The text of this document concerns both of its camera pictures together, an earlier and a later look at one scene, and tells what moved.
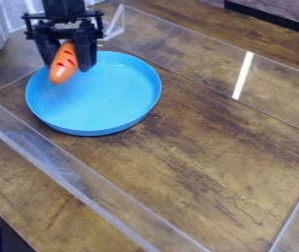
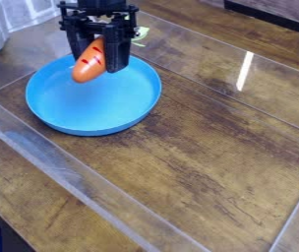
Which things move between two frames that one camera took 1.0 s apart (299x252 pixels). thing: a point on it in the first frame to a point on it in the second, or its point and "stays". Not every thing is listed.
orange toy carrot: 63,62 to 92,62
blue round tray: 101,101 stays
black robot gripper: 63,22 to 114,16
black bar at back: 268,17 stays
